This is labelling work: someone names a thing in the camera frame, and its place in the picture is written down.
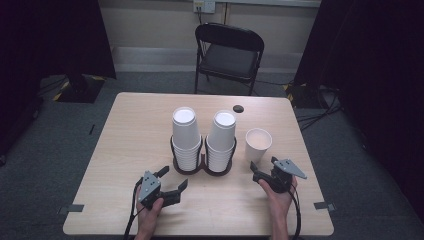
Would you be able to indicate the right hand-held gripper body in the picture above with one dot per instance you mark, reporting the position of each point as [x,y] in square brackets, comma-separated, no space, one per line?
[283,176]

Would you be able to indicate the single white paper cup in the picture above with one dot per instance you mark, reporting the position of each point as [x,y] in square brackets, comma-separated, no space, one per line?
[257,146]

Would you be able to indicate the black curtain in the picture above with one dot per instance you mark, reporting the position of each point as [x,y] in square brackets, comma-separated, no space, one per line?
[50,43]
[373,83]

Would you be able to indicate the black double cup holder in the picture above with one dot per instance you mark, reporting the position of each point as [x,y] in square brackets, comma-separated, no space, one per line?
[202,168]

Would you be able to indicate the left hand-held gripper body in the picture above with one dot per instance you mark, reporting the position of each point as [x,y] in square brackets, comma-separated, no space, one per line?
[149,189]

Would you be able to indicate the black round table grommet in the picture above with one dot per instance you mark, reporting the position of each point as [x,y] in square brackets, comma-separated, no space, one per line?
[238,108]

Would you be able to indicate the grey tape strip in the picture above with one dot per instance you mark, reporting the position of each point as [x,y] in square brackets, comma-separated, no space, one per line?
[70,209]
[325,206]

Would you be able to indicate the person's right hand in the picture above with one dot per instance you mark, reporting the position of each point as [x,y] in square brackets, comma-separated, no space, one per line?
[279,201]

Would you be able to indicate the stack of white paper cups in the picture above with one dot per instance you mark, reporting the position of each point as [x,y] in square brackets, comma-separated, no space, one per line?
[221,140]
[185,136]

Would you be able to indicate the person's left hand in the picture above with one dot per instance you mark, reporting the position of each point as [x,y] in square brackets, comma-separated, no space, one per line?
[150,216]

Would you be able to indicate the black folding chair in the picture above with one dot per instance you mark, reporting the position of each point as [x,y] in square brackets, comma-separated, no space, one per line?
[230,56]

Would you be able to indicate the white wall socket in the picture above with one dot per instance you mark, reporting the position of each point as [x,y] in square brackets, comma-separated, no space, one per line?
[204,5]

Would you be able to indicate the black stand base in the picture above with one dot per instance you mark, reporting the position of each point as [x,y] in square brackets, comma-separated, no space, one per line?
[80,89]
[305,96]

